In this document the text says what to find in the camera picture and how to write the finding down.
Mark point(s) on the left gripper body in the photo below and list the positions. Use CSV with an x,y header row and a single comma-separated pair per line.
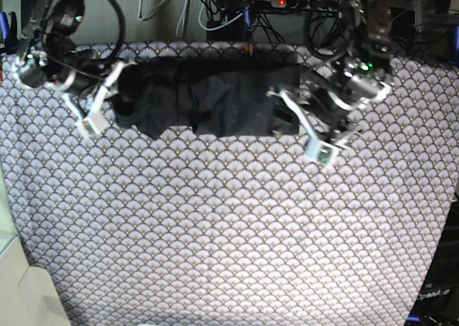
x,y
330,102

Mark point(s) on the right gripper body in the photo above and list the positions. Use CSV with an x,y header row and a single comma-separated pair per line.
x,y
88,76

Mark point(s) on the dark navy T-shirt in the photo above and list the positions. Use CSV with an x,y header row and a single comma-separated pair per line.
x,y
219,97

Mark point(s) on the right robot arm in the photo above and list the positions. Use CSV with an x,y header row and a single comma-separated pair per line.
x,y
46,53

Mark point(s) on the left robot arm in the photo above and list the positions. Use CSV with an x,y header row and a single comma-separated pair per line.
x,y
346,78

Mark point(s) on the red table clamp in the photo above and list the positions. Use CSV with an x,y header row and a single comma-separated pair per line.
x,y
249,49

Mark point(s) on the white power strip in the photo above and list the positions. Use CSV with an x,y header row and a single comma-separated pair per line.
x,y
301,5

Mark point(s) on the beige cabinet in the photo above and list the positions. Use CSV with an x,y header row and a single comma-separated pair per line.
x,y
28,294

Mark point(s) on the black OpenArm case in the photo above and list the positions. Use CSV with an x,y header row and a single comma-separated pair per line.
x,y
437,302

